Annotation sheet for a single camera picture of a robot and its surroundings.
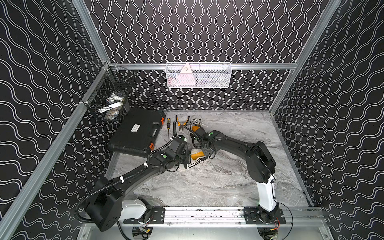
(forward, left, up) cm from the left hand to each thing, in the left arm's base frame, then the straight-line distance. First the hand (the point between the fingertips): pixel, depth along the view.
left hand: (190, 154), depth 82 cm
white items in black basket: (+14, +40, +22) cm, 47 cm away
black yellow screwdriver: (+29, +19, -12) cm, 36 cm away
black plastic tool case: (+18, +37, -7) cm, 42 cm away
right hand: (+9, -12, -9) cm, 18 cm away
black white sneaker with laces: (+29, -3, -5) cm, 29 cm away
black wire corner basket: (+25, +50, +16) cm, 58 cm away
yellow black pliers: (+29, +9, -11) cm, 32 cm away
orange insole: (+5, -4, -9) cm, 11 cm away
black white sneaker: (-2, -2, -8) cm, 8 cm away
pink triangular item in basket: (+38, +6, +21) cm, 44 cm away
